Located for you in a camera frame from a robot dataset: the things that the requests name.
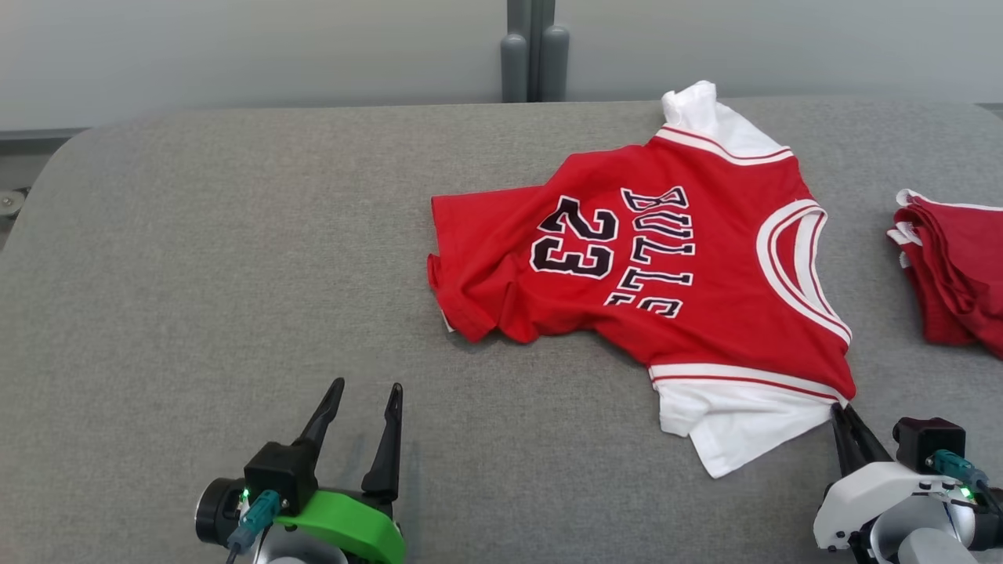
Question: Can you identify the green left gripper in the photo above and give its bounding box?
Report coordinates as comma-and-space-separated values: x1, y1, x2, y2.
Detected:
274, 378, 406, 564

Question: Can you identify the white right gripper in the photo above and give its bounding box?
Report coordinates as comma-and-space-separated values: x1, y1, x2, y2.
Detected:
813, 403, 953, 551

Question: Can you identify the red white basketball jersey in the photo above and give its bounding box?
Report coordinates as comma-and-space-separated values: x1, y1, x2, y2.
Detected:
427, 80, 856, 479

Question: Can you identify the folded red garment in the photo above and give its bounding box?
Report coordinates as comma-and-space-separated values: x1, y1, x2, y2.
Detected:
887, 189, 1003, 360

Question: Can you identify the grey fabric sofa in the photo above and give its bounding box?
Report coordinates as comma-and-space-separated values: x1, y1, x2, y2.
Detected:
0, 98, 1003, 564

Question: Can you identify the teal right cable connector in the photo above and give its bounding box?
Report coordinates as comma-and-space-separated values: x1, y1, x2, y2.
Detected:
925, 450, 990, 488

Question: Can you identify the teal cable connector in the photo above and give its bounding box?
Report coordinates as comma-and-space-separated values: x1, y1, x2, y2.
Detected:
925, 450, 990, 488
227, 490, 281, 551

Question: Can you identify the teal left cable connector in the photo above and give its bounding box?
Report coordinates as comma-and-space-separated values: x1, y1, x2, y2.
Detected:
227, 490, 281, 551

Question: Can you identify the grey round post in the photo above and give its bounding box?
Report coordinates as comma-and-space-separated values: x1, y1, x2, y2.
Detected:
501, 33, 528, 103
541, 25, 570, 103

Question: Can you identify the grey upright rail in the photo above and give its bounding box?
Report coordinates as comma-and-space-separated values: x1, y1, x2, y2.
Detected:
508, 0, 556, 103

